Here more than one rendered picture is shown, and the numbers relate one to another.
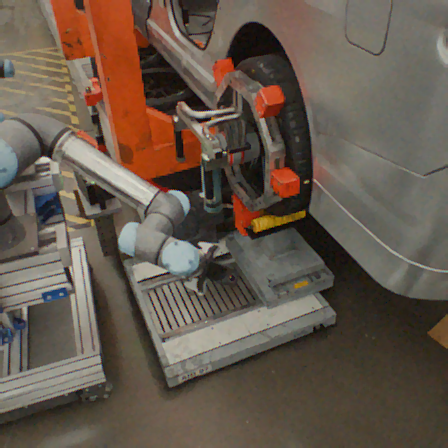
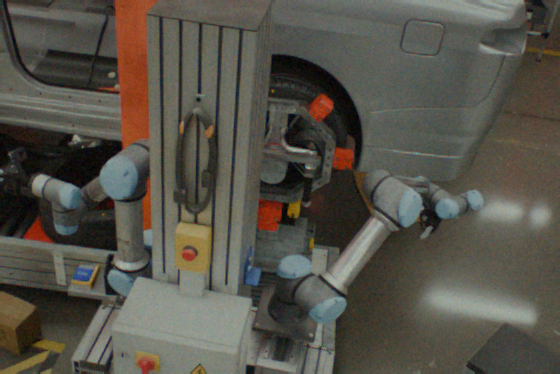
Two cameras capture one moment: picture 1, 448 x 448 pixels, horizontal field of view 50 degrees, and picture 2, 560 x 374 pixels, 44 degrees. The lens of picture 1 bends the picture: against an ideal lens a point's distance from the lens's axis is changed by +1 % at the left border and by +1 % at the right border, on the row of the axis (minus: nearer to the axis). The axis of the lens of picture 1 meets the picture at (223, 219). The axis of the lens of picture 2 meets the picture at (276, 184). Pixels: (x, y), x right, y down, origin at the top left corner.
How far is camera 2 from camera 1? 2.60 m
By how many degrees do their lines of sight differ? 52
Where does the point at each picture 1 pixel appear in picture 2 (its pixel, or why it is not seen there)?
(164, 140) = not seen: hidden behind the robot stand
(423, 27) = (469, 37)
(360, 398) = (401, 281)
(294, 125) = (337, 116)
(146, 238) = (459, 201)
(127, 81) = not seen: hidden behind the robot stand
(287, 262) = (292, 234)
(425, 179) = (474, 108)
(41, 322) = not seen: outside the picture
